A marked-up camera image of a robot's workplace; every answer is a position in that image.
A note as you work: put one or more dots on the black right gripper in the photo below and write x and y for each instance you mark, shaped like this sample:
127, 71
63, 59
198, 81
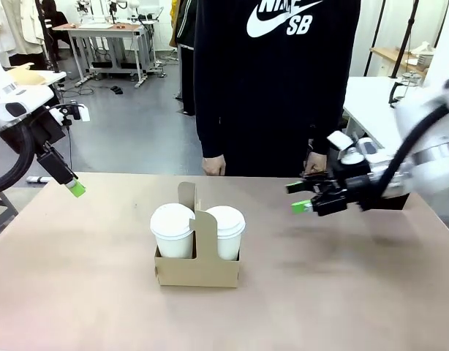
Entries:
350, 186

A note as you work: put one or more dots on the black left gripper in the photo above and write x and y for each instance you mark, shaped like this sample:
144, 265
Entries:
41, 129

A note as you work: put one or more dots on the white lidded paper cup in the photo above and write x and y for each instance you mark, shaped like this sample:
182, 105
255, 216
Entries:
228, 230
173, 228

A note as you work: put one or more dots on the brown cardboard cup carrier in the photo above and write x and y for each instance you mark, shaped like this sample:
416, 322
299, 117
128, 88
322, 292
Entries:
195, 270

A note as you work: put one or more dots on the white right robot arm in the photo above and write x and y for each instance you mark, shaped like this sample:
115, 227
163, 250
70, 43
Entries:
429, 146

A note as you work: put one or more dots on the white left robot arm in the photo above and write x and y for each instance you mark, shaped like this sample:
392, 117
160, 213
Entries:
12, 98

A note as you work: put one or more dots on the person's left hand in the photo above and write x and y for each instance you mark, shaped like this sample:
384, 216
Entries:
316, 162

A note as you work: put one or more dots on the person's right hand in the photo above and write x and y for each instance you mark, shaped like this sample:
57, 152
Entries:
214, 165

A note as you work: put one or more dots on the white marker pen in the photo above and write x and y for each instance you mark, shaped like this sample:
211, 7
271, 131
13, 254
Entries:
37, 179

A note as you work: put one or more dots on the small table with cardboard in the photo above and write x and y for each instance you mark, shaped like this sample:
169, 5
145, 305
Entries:
30, 77

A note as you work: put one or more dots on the white side table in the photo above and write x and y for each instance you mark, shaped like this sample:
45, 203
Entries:
370, 106

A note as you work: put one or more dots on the person's black hoodie torso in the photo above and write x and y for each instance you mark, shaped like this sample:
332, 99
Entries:
268, 91

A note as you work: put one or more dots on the grey metal workbench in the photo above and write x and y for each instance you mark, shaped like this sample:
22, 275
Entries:
107, 36

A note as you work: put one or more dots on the person in white coat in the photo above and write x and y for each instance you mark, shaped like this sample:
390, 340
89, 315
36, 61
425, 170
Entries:
16, 33

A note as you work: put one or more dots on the glass french press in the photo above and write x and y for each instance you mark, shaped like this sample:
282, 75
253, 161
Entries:
407, 86

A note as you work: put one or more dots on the wooden shelf board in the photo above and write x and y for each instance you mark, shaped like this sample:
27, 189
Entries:
396, 58

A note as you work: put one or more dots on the bystander in dark clothes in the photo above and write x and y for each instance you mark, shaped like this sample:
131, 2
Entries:
186, 55

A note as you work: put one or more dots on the black tripod pole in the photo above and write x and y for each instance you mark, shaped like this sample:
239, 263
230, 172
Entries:
403, 40

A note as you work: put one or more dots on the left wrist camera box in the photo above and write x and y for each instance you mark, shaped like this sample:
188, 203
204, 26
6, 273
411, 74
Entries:
76, 111

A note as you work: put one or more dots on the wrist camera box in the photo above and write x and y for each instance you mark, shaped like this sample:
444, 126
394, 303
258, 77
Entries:
352, 148
76, 111

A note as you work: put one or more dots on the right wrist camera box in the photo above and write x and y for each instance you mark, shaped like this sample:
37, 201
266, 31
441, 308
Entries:
352, 148

